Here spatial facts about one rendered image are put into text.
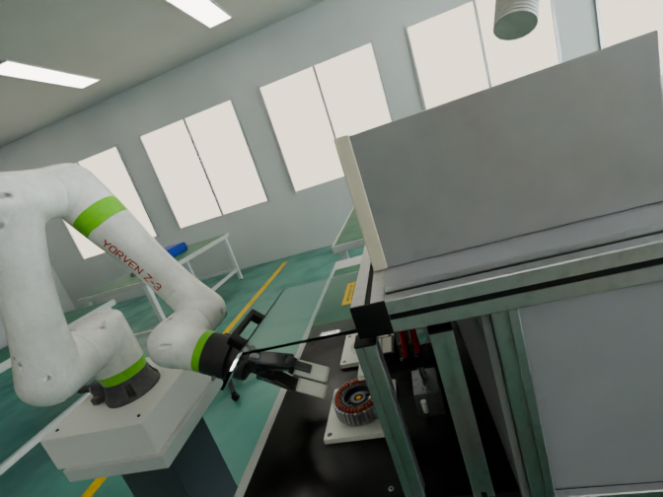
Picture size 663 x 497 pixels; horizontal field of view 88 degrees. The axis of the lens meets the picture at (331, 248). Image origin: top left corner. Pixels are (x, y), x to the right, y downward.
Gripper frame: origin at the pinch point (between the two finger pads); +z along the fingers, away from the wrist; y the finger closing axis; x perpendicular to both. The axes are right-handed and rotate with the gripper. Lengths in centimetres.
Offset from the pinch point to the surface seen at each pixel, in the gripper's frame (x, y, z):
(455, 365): 1.9, -32.7, 17.5
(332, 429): 7.9, 1.9, 4.4
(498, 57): -488, 129, 114
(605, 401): 1.8, -33.0, 35.9
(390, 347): -6.7, -12.0, 11.6
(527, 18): -148, -25, 44
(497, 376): 2.1, -33.2, 22.7
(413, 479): 14.0, -15.6, 17.5
